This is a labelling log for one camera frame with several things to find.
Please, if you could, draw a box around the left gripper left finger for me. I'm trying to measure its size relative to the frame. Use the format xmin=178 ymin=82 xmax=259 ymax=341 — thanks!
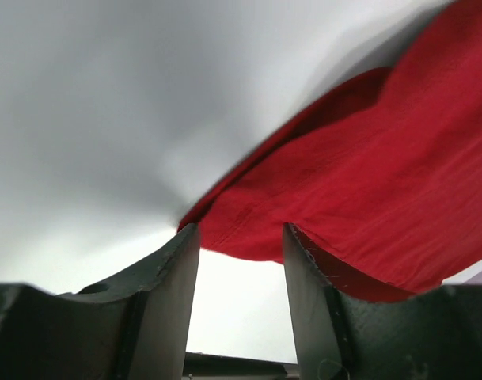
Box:
xmin=0 ymin=225 xmax=199 ymax=379

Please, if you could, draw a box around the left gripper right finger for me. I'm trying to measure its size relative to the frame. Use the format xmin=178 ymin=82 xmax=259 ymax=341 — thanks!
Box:
xmin=283 ymin=223 xmax=482 ymax=379

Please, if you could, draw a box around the red t shirt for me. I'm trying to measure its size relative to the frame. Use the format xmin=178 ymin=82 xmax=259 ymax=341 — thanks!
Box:
xmin=182 ymin=1 xmax=482 ymax=294

